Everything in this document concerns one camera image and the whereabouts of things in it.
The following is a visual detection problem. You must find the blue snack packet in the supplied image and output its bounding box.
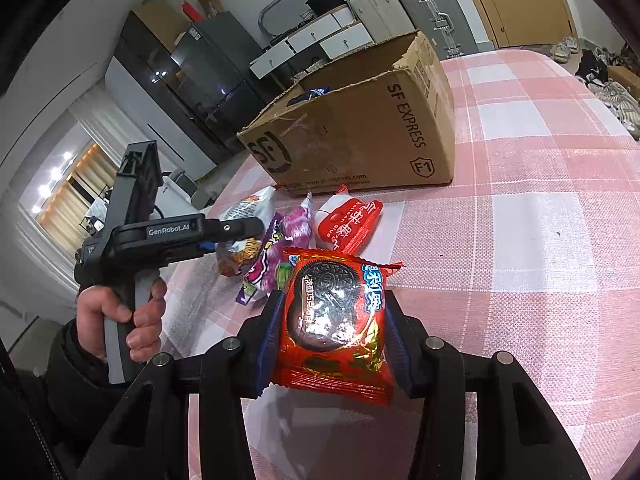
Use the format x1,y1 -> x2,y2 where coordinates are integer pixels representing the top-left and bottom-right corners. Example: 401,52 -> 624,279
292,87 -> 331,106

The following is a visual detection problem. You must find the brown cardboard box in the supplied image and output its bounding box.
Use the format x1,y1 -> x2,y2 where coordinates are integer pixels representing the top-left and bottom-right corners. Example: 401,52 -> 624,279
236,30 -> 456,192

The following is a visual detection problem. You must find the silver suitcase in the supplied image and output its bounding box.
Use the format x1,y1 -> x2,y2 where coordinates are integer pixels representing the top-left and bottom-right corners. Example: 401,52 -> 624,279
395,0 -> 478,61

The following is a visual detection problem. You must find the dark grey fridge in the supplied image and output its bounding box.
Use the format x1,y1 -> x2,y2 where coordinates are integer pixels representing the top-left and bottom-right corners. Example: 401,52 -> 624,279
172,10 -> 273,136

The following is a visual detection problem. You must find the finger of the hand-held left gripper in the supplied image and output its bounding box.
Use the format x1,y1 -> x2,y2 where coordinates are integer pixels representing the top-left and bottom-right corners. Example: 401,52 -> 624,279
200,216 -> 265,252

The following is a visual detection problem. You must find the rounded white frame mirror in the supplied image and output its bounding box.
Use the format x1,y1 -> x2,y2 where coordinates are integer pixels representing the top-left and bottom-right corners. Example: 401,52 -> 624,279
257,0 -> 313,36

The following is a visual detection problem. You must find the white round bucket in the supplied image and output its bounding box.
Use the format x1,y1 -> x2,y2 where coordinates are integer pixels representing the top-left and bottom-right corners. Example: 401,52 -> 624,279
165,170 -> 201,206

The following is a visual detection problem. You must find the person's left forearm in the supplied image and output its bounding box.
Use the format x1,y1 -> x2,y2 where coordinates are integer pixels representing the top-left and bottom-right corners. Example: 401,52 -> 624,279
0,320 -> 131,480

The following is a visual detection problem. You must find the person's left hand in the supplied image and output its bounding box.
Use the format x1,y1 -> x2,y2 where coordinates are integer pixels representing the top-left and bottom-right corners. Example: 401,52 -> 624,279
75,277 -> 168,363

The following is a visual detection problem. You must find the white suitcase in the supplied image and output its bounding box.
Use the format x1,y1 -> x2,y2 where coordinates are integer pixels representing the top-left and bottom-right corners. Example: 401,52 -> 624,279
348,0 -> 418,43

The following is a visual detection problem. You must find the large beige cardboard box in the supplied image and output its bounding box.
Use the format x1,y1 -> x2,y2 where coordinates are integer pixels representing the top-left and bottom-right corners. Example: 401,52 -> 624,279
135,2 -> 193,38

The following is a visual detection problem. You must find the pile of white sneakers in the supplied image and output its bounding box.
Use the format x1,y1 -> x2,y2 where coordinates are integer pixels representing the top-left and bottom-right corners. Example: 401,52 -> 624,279
550,35 -> 640,141

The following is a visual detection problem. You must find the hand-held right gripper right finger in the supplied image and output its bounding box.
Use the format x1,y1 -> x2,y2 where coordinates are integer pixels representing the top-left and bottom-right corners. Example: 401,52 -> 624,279
384,292 -> 591,480

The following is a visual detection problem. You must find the dark glass cabinet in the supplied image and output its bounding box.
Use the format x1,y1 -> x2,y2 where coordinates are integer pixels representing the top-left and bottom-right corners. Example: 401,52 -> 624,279
112,10 -> 221,166

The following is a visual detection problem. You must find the wooden door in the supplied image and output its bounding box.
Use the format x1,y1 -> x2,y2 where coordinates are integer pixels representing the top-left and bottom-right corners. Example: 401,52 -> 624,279
450,0 -> 576,48

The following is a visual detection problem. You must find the red white snack packet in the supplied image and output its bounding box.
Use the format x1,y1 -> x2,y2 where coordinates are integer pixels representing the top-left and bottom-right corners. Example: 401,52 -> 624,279
310,185 -> 385,256

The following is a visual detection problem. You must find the purple candy packet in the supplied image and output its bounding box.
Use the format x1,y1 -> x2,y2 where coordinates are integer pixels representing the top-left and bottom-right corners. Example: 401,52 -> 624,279
236,195 -> 316,306

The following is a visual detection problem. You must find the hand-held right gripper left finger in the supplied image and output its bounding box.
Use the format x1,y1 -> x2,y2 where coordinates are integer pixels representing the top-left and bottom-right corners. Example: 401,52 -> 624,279
87,290 -> 288,480

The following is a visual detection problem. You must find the small cardboard box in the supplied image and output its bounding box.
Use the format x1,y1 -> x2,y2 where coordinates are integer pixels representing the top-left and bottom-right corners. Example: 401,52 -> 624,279
607,66 -> 640,96

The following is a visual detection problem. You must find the white drawer desk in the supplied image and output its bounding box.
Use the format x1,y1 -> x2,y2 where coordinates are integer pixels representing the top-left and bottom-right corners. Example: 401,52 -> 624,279
249,6 -> 376,81

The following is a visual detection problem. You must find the silver orange snack packet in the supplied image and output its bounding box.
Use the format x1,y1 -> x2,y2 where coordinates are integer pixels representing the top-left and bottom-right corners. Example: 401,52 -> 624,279
215,186 -> 276,278

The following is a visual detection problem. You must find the red chocolate cookie packet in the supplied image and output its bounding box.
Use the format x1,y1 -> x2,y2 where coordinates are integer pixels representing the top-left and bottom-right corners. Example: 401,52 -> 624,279
270,247 -> 405,407

